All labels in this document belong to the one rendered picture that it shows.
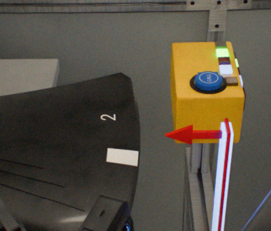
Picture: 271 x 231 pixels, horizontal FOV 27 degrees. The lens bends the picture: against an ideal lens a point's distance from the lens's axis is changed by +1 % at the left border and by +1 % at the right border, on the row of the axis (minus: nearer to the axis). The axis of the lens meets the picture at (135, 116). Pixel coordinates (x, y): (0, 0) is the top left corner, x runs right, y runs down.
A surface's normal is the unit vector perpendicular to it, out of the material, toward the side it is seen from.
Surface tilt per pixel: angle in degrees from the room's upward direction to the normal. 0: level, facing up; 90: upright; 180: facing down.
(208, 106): 90
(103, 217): 8
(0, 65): 0
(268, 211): 72
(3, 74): 0
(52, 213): 23
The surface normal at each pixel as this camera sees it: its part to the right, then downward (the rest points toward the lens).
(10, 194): 0.16, -0.58
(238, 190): 0.00, 0.62
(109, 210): -0.15, -0.74
